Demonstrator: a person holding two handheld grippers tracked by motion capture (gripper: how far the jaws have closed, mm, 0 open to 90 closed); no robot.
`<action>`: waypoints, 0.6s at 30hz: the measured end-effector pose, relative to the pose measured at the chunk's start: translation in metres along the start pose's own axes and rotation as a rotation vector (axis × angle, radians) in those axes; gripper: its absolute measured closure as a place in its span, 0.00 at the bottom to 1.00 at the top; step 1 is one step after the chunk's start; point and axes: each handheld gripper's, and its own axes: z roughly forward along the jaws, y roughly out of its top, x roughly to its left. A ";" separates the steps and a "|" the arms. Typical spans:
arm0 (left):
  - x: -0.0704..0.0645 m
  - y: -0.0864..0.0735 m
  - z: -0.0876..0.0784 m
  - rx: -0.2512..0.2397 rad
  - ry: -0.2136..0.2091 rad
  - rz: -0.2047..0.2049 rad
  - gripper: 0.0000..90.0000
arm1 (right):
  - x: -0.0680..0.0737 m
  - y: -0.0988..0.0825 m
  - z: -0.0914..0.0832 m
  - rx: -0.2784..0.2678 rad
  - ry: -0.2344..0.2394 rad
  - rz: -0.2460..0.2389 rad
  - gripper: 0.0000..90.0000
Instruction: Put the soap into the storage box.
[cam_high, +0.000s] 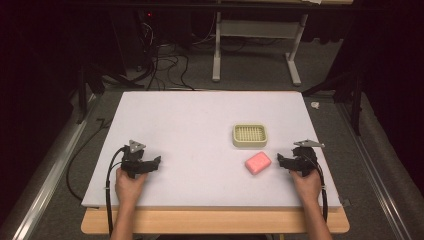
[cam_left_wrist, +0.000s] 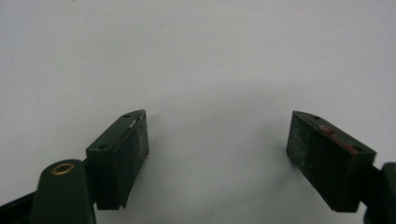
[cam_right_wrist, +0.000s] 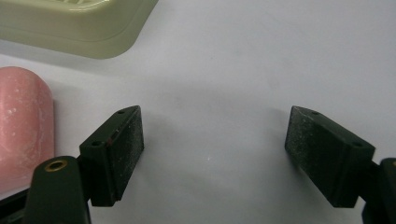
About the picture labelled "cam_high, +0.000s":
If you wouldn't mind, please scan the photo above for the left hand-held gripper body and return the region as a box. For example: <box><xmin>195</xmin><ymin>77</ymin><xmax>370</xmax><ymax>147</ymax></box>
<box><xmin>120</xmin><ymin>139</ymin><xmax>148</xmax><ymax>179</ymax></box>

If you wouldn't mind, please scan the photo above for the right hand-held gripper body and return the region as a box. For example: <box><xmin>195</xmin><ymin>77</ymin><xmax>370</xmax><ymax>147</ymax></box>
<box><xmin>290</xmin><ymin>139</ymin><xmax>326</xmax><ymax>178</ymax></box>

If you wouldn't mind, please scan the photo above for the pink soap bar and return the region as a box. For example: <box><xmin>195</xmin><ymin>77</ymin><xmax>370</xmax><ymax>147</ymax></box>
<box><xmin>244</xmin><ymin>151</ymin><xmax>273</xmax><ymax>176</ymax></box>

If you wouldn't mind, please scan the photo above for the beige soap dish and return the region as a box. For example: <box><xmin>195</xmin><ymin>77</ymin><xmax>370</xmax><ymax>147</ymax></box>
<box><xmin>231</xmin><ymin>123</ymin><xmax>269</xmax><ymax>149</ymax></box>

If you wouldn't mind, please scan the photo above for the person's left hand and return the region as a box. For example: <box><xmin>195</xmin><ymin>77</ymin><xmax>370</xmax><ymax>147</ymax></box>
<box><xmin>114</xmin><ymin>167</ymin><xmax>150</xmax><ymax>208</ymax></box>

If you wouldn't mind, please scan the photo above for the person's right hand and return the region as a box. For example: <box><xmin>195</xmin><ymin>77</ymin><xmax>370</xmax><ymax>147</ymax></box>
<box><xmin>288</xmin><ymin>167</ymin><xmax>323</xmax><ymax>205</ymax></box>

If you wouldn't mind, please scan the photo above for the white foam mat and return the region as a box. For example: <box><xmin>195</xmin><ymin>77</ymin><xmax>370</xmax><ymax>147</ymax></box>
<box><xmin>81</xmin><ymin>90</ymin><xmax>343</xmax><ymax>210</ymax></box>

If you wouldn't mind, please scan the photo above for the black metal stand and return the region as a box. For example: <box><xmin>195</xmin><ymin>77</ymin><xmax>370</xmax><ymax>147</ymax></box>
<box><xmin>301</xmin><ymin>66</ymin><xmax>365</xmax><ymax>137</ymax></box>
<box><xmin>75</xmin><ymin>49</ymin><xmax>146</xmax><ymax>125</ymax></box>

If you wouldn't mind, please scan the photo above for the wooden table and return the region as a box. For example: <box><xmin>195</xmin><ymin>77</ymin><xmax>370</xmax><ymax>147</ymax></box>
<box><xmin>80</xmin><ymin>205</ymin><xmax>351</xmax><ymax>235</ymax></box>

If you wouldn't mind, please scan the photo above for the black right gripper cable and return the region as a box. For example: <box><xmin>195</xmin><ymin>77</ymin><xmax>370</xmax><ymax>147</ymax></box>
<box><xmin>308</xmin><ymin>153</ymin><xmax>330</xmax><ymax>224</ymax></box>

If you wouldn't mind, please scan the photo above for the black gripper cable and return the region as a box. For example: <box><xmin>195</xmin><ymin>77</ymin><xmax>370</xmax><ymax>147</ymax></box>
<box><xmin>104</xmin><ymin>147</ymin><xmax>126</xmax><ymax>238</ymax></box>
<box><xmin>308</xmin><ymin>153</ymin><xmax>330</xmax><ymax>224</ymax></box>

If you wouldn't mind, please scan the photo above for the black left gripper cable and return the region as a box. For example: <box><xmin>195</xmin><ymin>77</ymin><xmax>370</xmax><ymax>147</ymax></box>
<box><xmin>104</xmin><ymin>147</ymin><xmax>126</xmax><ymax>238</ymax></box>

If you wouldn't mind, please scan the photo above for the black floor cable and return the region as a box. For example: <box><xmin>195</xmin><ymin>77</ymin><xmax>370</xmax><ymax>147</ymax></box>
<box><xmin>65</xmin><ymin>117</ymin><xmax>114</xmax><ymax>202</ymax></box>

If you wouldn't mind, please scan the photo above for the silver metal rail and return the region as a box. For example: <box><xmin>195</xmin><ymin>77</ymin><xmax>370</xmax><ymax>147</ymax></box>
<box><xmin>0</xmin><ymin>94</ymin><xmax>101</xmax><ymax>240</ymax></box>
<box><xmin>334</xmin><ymin>101</ymin><xmax>414</xmax><ymax>240</ymax></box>

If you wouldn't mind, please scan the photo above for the tangle of black cables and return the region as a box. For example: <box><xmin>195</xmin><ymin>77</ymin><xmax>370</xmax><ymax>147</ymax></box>
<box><xmin>134</xmin><ymin>19</ymin><xmax>218</xmax><ymax>92</ymax></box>

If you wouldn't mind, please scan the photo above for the white metal desk frame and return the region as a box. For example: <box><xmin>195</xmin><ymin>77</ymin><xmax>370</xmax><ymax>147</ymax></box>
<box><xmin>211</xmin><ymin>11</ymin><xmax>310</xmax><ymax>87</ymax></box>

